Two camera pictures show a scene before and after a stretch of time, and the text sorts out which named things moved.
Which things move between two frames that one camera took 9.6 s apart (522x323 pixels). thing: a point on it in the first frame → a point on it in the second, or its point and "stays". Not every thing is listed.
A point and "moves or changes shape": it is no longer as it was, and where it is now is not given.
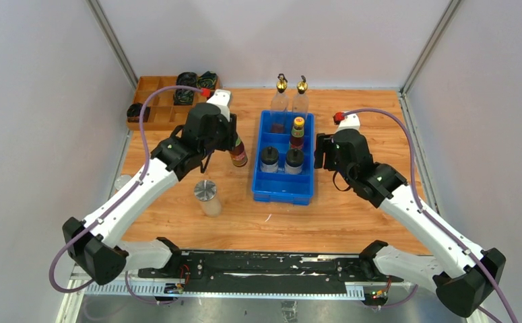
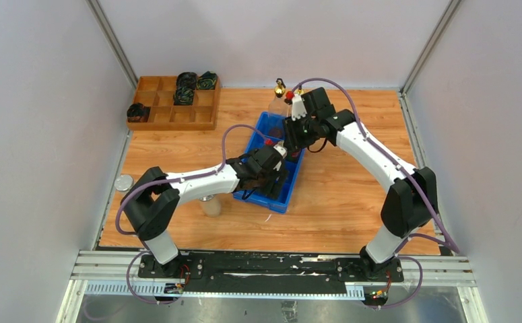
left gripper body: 224,138 → 267,183
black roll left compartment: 133,112 stays
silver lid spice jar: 205,192 stays
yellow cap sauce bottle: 298,134 moves or changes shape
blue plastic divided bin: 274,130 moves or changes shape
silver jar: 121,180 stays
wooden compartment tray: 164,114 stays
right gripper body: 340,167 → 301,132
